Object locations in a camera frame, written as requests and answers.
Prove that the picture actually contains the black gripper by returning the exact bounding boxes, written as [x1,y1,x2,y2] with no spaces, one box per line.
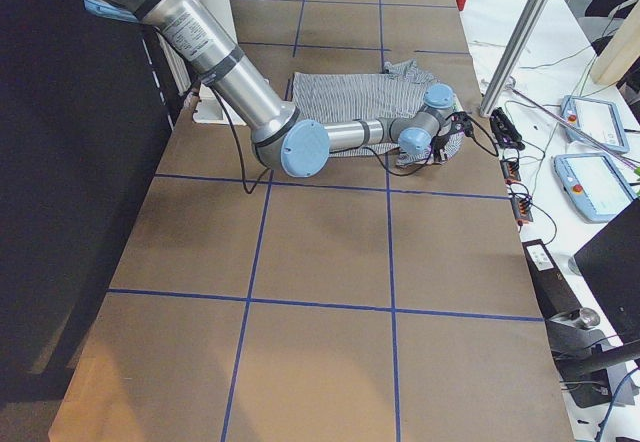
[432,111,473,161]

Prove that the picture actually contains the navy white striped polo shirt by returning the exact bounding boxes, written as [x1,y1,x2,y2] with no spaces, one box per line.
[293,59,462,168]

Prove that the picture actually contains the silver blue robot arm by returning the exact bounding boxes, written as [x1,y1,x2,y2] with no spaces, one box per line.
[84,0,473,178]

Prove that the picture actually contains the black orange usb hub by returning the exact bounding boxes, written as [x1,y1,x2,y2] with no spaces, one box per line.
[500,158,533,227]

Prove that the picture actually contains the far blue teach pendant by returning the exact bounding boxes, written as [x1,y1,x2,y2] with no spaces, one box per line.
[561,96,629,154]

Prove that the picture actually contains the blue teach pendant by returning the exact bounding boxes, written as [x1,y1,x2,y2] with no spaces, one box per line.
[553,152,637,223]
[561,96,629,154]

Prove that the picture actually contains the near blue teach pendant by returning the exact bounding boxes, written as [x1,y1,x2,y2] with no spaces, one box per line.
[553,152,637,223]

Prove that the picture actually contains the black box with white label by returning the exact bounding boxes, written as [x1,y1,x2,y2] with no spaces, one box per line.
[522,239,582,319]

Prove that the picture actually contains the black monitor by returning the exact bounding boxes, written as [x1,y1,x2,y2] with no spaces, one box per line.
[574,200,640,342]

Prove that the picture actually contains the black camera clamp device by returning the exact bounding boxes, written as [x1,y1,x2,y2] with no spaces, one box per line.
[490,107,525,150]

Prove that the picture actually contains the aluminium frame post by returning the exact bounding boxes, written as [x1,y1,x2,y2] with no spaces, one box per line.
[479,0,548,117]

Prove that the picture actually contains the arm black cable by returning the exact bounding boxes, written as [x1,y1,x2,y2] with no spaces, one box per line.
[199,81,501,196]

